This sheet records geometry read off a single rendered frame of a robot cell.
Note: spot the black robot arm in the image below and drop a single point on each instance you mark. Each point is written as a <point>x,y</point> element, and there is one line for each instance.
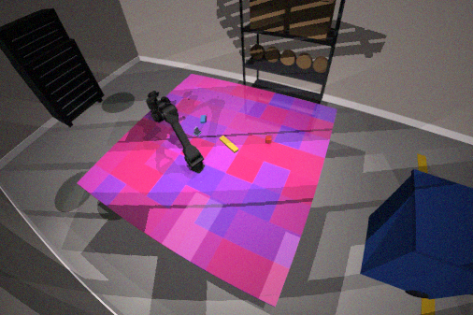
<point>165,111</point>

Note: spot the yellow bar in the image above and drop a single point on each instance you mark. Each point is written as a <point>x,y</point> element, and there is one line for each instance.
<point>229,144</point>

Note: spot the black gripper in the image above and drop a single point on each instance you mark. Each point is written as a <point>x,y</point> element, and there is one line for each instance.
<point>154,94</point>

